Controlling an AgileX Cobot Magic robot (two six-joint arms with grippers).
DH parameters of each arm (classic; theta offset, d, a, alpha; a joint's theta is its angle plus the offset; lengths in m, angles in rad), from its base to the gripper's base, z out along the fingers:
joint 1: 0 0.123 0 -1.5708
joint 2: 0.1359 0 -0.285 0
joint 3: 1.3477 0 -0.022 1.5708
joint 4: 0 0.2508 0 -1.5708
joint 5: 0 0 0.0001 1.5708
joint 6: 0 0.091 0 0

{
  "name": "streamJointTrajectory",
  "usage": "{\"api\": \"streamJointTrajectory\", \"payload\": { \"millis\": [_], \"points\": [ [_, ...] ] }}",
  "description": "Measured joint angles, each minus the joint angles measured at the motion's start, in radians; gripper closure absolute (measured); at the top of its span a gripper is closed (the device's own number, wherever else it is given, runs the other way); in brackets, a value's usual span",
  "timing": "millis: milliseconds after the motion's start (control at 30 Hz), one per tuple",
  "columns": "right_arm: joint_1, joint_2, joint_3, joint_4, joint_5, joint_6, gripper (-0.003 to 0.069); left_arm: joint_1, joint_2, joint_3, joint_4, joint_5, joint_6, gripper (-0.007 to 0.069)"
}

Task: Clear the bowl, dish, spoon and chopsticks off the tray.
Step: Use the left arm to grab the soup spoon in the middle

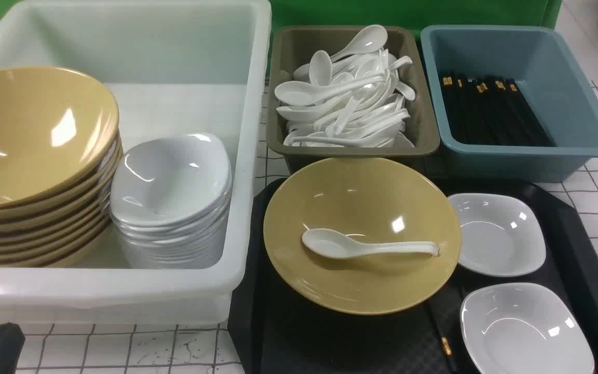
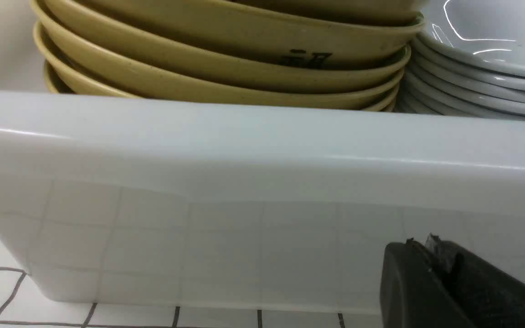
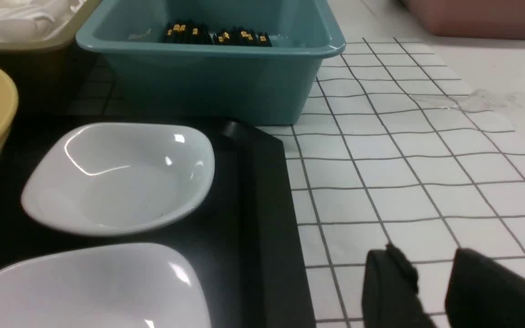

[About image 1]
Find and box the blue chopstick bin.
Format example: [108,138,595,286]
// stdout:
[420,24,598,183]

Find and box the olive brown spoon bin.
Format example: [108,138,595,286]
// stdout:
[266,25,441,172]

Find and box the green backdrop cloth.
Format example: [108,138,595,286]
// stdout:
[270,1,562,31]

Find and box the bundle of black chopsticks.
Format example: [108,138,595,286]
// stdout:
[440,71,556,147]

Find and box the pile of white spoons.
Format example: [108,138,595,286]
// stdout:
[274,24,417,148]

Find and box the stack of white dishes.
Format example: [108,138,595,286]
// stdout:
[110,133,233,269]

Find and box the white soup spoon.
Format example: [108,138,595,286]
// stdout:
[301,228,440,259]

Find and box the stack of yellow bowls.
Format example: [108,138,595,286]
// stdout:
[0,66,124,268]

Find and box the large white plastic bin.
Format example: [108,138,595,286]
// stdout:
[0,1,271,325]

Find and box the black chopstick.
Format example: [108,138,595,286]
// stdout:
[425,299,459,373]

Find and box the yellow noodle bowl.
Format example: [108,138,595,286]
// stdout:
[263,158,462,315]

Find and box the black serving tray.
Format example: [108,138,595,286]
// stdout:
[228,178,598,373]

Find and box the white square dish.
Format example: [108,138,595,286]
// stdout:
[459,283,595,373]
[448,193,547,277]

